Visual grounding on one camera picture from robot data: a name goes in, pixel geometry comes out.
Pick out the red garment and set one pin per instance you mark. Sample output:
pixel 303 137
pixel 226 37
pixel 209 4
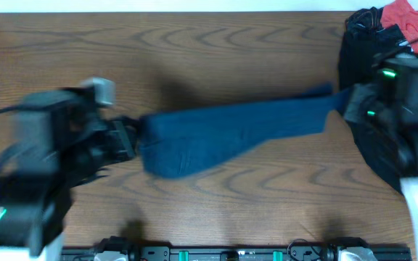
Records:
pixel 401 13

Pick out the navy blue shorts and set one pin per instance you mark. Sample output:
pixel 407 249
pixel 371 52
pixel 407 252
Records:
pixel 182 143

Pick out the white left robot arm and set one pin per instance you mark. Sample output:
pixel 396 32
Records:
pixel 32 207

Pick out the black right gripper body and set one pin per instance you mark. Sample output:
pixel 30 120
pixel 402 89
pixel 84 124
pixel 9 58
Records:
pixel 356 103

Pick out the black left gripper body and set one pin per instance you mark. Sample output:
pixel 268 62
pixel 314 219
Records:
pixel 123 140

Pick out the black garment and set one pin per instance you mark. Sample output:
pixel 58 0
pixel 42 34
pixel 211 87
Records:
pixel 364 39

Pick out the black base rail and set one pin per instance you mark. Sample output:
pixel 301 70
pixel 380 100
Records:
pixel 347 248

